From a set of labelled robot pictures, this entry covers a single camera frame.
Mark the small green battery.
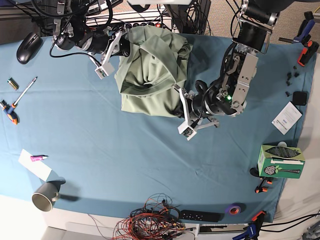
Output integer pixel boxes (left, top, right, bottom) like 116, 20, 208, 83
7, 77, 19, 91

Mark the blue black clamp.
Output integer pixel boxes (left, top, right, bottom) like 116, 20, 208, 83
293, 11, 315, 44

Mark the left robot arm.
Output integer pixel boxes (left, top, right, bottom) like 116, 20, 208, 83
172, 0, 281, 122

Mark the white printed card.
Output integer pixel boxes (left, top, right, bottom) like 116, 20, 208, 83
271, 101, 303, 135

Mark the blue orange bar clamp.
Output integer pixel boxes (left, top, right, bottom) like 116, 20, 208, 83
232, 210, 267, 240

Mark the green cardboard box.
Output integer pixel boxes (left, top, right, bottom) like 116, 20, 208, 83
257, 145, 306, 179

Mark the black remote control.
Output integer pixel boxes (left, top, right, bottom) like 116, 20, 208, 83
180, 210, 222, 223

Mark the purple tape roll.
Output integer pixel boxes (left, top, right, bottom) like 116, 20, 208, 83
224, 203, 242, 216

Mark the red black wire bundle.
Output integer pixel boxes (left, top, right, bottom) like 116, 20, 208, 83
112, 192, 197, 240

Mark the orange black table clamp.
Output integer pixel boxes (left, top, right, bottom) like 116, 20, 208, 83
297, 40, 320, 67

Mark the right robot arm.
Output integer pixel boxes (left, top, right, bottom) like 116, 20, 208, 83
49, 0, 123, 58

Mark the blue table cloth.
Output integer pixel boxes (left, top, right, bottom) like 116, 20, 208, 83
0, 38, 316, 223

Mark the green T-shirt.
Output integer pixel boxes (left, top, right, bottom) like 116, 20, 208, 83
114, 25, 193, 118

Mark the black computer mouse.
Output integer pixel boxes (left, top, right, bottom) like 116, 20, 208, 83
16, 32, 43, 65

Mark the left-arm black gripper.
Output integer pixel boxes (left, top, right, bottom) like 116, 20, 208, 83
169, 101, 185, 119

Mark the black square box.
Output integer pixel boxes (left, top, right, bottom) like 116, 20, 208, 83
292, 91, 308, 106

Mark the pink glue tube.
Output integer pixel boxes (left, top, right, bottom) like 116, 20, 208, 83
30, 155, 48, 162

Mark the black power strip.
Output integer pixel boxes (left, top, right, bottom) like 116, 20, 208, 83
124, 21, 172, 31

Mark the small orange spring clamp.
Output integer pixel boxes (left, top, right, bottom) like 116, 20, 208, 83
254, 177, 273, 194

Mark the white paper sheet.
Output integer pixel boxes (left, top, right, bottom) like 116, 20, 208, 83
18, 149, 52, 182

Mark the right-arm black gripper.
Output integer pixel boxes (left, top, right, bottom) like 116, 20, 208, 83
117, 33, 131, 57

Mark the left-arm white wrist camera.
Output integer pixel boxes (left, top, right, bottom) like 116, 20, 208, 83
177, 122, 197, 141

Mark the right-arm white wrist camera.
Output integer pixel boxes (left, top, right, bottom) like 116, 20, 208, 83
95, 62, 115, 80

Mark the grey ceramic mug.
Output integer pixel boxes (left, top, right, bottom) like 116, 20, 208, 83
31, 182, 60, 213

